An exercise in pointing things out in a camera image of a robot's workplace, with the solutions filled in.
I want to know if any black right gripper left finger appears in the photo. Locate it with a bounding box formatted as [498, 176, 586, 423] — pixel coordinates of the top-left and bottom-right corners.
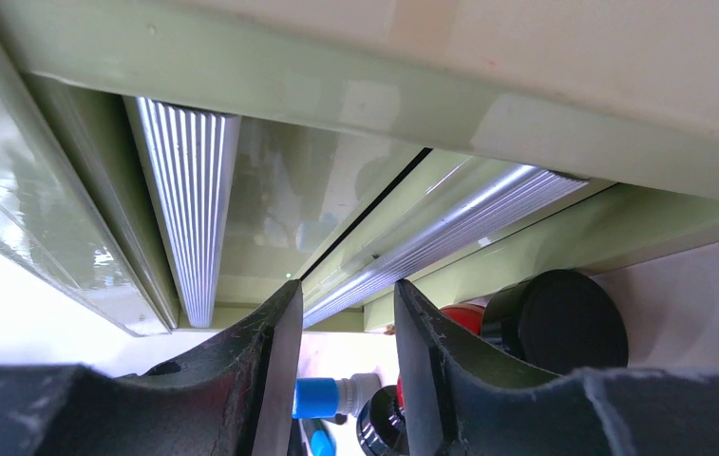
[0, 280, 303, 455]

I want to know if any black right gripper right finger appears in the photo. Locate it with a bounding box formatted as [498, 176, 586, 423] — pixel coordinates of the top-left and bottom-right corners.
[394, 280, 719, 455]

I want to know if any green metal drawer cabinet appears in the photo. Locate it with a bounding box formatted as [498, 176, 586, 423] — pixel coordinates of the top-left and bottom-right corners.
[0, 1, 719, 336]

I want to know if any small blue glue bottle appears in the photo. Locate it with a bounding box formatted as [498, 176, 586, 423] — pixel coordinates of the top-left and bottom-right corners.
[292, 372, 382, 419]

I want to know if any black blue highlighter marker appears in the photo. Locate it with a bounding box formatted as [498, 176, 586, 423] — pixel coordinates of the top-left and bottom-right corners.
[299, 418, 336, 456]

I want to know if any red and black dumbbell toy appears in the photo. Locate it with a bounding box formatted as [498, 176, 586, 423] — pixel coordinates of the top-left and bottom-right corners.
[356, 269, 629, 455]

